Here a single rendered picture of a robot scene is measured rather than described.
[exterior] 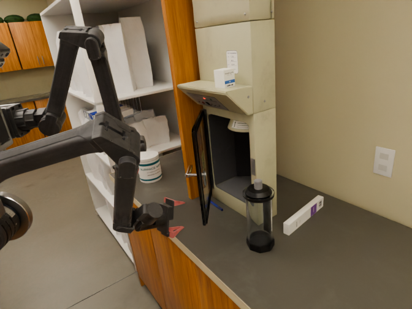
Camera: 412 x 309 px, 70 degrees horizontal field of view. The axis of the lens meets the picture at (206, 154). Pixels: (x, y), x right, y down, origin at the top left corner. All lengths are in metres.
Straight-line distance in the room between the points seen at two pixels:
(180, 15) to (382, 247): 1.15
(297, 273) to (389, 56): 0.81
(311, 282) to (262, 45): 0.78
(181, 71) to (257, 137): 0.44
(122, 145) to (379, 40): 0.96
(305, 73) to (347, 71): 0.20
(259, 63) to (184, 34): 0.39
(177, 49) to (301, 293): 0.99
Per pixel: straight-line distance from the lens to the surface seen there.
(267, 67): 1.09
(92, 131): 0.68
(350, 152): 1.40
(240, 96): 1.01
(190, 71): 1.33
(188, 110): 1.34
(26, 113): 1.33
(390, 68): 1.26
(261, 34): 1.06
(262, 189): 1.04
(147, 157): 1.68
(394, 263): 1.19
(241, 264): 1.10
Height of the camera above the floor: 1.69
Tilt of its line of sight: 22 degrees down
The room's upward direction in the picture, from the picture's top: 6 degrees counter-clockwise
